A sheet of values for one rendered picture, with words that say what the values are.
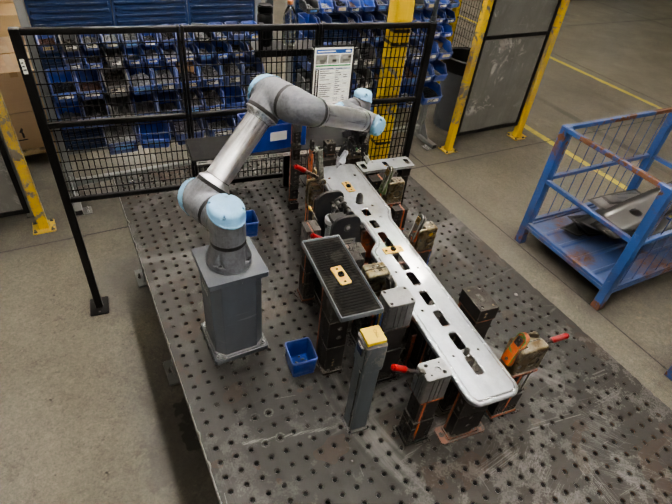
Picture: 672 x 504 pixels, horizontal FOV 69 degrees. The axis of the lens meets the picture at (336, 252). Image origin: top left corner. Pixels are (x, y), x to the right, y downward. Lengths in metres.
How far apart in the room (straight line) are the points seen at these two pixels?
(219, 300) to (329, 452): 0.61
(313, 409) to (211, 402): 0.35
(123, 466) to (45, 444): 0.38
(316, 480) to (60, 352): 1.79
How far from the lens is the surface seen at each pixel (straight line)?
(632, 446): 2.11
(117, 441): 2.64
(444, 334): 1.69
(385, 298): 1.59
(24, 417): 2.86
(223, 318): 1.75
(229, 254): 1.61
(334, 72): 2.64
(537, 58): 5.30
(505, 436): 1.91
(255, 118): 1.66
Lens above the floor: 2.22
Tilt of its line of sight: 40 degrees down
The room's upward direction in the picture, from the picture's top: 7 degrees clockwise
